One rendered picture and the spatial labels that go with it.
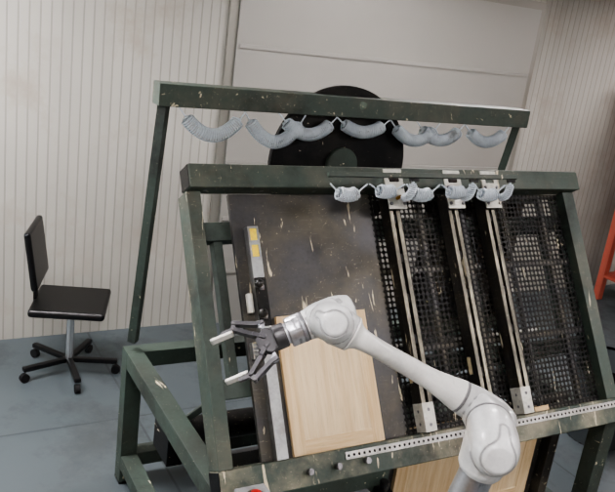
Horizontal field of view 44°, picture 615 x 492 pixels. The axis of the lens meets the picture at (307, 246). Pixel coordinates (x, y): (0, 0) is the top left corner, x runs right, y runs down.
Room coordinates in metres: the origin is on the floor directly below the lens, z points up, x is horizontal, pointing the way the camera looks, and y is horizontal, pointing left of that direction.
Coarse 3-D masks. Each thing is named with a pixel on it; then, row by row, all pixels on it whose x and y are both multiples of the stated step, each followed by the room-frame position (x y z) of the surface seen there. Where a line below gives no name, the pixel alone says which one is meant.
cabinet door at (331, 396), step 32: (288, 352) 2.85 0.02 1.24; (320, 352) 2.92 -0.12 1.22; (352, 352) 2.99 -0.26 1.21; (288, 384) 2.78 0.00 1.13; (320, 384) 2.85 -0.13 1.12; (352, 384) 2.92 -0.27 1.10; (288, 416) 2.72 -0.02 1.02; (320, 416) 2.78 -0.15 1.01; (352, 416) 2.84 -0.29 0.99; (320, 448) 2.70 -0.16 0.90
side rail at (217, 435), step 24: (192, 192) 2.96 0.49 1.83; (192, 216) 2.91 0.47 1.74; (192, 240) 2.86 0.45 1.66; (192, 264) 2.83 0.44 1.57; (192, 288) 2.81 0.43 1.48; (192, 312) 2.79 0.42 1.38; (216, 336) 2.70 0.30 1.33; (216, 360) 2.66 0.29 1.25; (216, 384) 2.61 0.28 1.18; (216, 408) 2.56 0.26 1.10; (216, 432) 2.51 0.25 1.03; (216, 456) 2.48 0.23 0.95
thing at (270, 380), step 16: (256, 240) 3.01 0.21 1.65; (256, 272) 2.93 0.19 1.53; (256, 304) 2.87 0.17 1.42; (256, 320) 2.86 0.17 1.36; (272, 368) 2.76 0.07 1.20; (272, 384) 2.73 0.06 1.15; (272, 400) 2.69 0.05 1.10; (272, 416) 2.66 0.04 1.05; (272, 432) 2.63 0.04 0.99; (272, 448) 2.62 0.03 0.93
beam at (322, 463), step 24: (432, 432) 2.95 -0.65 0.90; (528, 432) 3.19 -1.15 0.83; (552, 432) 3.25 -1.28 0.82; (312, 456) 2.64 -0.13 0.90; (336, 456) 2.69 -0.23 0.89; (384, 456) 2.79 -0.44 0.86; (408, 456) 2.84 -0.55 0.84; (432, 456) 2.89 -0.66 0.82; (216, 480) 2.45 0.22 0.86; (240, 480) 2.46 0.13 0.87; (264, 480) 2.50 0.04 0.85; (288, 480) 2.55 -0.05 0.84; (312, 480) 2.59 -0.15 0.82
